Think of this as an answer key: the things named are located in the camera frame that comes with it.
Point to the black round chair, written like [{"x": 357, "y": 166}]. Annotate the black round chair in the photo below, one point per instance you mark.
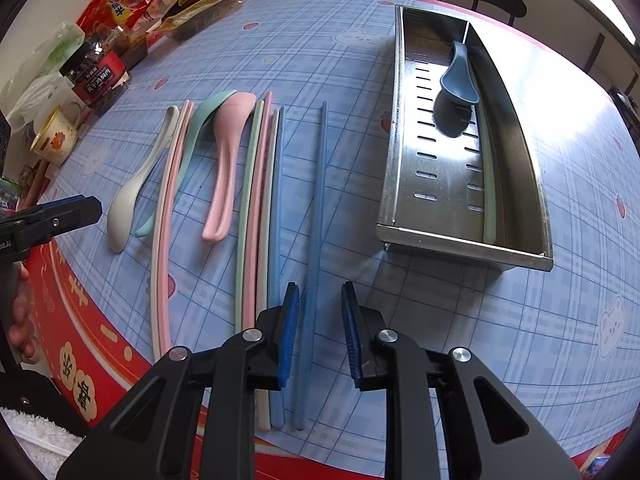
[{"x": 495, "y": 0}]

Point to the dark cloth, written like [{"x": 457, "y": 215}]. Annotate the dark cloth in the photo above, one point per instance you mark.
[{"x": 45, "y": 395}]

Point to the green spoon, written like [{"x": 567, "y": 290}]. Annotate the green spoon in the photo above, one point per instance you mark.
[{"x": 200, "y": 120}]

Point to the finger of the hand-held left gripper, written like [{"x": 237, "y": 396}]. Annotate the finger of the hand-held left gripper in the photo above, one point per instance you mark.
[{"x": 70, "y": 212}]

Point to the stainless steel utensil tray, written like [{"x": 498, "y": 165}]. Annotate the stainless steel utensil tray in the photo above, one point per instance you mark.
[{"x": 425, "y": 160}]

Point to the green chopstick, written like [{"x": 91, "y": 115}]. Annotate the green chopstick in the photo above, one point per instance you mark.
[
  {"x": 489, "y": 210},
  {"x": 247, "y": 210}
]

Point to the blue chopstick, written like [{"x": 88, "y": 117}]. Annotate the blue chopstick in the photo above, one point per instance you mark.
[
  {"x": 315, "y": 210},
  {"x": 275, "y": 235}
]

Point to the white chopstick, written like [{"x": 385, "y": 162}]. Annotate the white chopstick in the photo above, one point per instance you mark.
[
  {"x": 267, "y": 210},
  {"x": 155, "y": 280}
]

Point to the pink chopstick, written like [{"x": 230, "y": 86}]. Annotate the pink chopstick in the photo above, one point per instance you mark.
[
  {"x": 261, "y": 160},
  {"x": 173, "y": 180}
]

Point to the pink spoon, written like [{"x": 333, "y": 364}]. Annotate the pink spoon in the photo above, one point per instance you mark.
[{"x": 232, "y": 115}]

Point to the cream mug with flower print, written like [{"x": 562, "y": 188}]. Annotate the cream mug with flower print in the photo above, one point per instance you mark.
[{"x": 55, "y": 140}]

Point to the white fuzzy cloth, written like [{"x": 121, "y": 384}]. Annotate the white fuzzy cloth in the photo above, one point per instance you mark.
[{"x": 35, "y": 430}]

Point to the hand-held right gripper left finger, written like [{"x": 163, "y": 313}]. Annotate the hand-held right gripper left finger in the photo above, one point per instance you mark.
[{"x": 289, "y": 340}]

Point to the white spoon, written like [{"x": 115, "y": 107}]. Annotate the white spoon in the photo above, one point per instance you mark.
[{"x": 120, "y": 220}]

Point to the wooden furniture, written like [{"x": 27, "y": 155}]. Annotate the wooden furniture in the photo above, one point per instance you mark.
[{"x": 615, "y": 90}]

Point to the black-lidded jar with red label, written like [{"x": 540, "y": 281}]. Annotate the black-lidded jar with red label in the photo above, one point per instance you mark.
[{"x": 95, "y": 80}]

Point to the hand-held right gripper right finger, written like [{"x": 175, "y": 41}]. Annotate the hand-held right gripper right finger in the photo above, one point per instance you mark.
[{"x": 350, "y": 340}]

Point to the person's left hand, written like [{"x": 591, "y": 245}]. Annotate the person's left hand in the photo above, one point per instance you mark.
[{"x": 22, "y": 310}]

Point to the blue plaid tablecloth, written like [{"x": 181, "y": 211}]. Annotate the blue plaid tablecloth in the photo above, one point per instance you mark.
[{"x": 350, "y": 85}]

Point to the blue spoon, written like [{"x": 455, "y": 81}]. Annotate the blue spoon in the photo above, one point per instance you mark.
[{"x": 457, "y": 90}]

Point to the clear snack bag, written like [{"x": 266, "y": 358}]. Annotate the clear snack bag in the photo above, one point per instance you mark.
[{"x": 165, "y": 0}]

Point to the translucent plastic bag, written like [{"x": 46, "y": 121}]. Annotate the translucent plastic bag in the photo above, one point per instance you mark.
[{"x": 57, "y": 47}]

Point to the white plastic bag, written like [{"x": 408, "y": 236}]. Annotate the white plastic bag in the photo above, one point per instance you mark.
[{"x": 35, "y": 97}]

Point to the dark snack box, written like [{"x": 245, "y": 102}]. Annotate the dark snack box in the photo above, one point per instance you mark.
[{"x": 132, "y": 50}]

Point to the red snack bag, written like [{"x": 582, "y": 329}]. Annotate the red snack bag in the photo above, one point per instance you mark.
[{"x": 100, "y": 10}]

